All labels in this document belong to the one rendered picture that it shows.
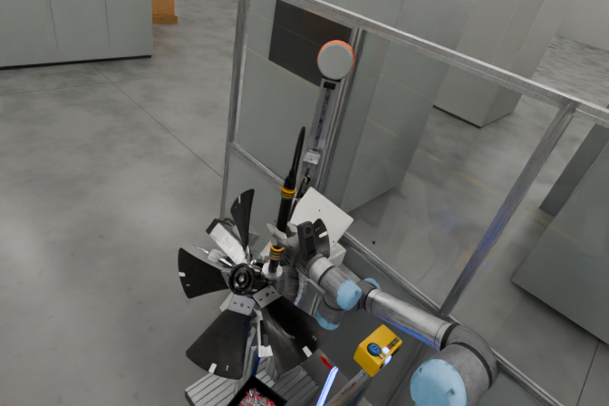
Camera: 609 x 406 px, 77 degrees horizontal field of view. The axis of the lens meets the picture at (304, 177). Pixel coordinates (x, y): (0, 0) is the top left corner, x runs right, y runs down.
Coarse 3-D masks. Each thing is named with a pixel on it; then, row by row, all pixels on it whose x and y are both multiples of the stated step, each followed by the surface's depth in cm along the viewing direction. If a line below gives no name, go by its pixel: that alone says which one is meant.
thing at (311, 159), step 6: (312, 150) 183; (306, 156) 180; (312, 156) 181; (318, 156) 182; (306, 162) 176; (312, 162) 176; (318, 162) 181; (306, 168) 178; (312, 168) 177; (312, 174) 179
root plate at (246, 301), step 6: (234, 294) 145; (234, 300) 144; (240, 300) 145; (246, 300) 146; (252, 300) 147; (228, 306) 144; (234, 306) 144; (240, 306) 145; (246, 306) 146; (252, 306) 147; (240, 312) 145; (246, 312) 146
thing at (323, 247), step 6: (318, 222) 148; (324, 228) 142; (318, 234) 142; (318, 240) 139; (324, 240) 137; (318, 246) 137; (324, 246) 135; (318, 252) 135; (324, 252) 133; (282, 264) 139
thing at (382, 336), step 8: (384, 328) 154; (368, 336) 150; (376, 336) 150; (384, 336) 150; (392, 336) 151; (360, 344) 146; (368, 344) 146; (384, 344) 147; (400, 344) 149; (360, 352) 146; (368, 352) 144; (392, 352) 146; (360, 360) 147; (368, 360) 144; (376, 360) 141; (384, 360) 143; (368, 368) 145; (376, 368) 142
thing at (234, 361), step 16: (224, 320) 143; (240, 320) 145; (208, 336) 142; (224, 336) 142; (240, 336) 144; (192, 352) 141; (208, 352) 141; (224, 352) 142; (240, 352) 143; (208, 368) 141; (240, 368) 142
